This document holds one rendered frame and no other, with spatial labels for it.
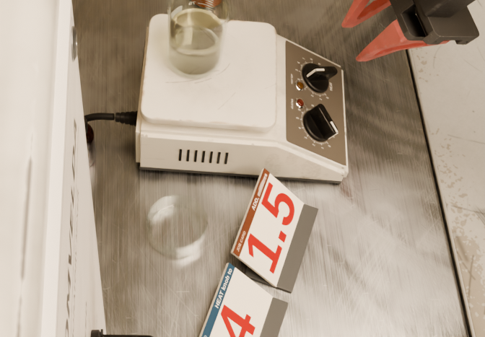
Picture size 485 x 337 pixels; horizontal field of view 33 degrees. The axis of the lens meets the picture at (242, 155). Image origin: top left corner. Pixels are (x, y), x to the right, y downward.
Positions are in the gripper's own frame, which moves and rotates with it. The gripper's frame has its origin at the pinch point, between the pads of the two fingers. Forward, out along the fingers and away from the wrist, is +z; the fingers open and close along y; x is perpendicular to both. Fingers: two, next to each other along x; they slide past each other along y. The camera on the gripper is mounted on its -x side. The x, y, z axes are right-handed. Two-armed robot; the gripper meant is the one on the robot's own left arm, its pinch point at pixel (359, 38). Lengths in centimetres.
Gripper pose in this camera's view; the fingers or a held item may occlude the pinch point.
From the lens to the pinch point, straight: 76.6
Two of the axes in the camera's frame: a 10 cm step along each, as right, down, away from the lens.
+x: 7.4, -0.9, 6.7
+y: 3.3, 9.1, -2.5
